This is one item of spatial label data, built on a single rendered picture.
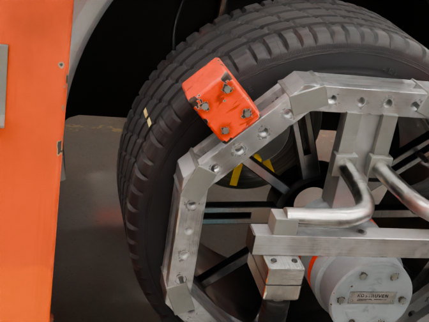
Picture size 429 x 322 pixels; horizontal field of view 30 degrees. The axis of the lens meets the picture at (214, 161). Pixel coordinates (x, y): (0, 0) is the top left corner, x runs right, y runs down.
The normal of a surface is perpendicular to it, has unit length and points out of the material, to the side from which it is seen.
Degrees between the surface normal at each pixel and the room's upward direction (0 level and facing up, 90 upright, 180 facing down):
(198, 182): 90
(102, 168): 0
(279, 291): 90
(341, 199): 90
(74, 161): 0
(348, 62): 90
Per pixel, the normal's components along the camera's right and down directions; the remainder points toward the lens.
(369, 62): 0.19, 0.44
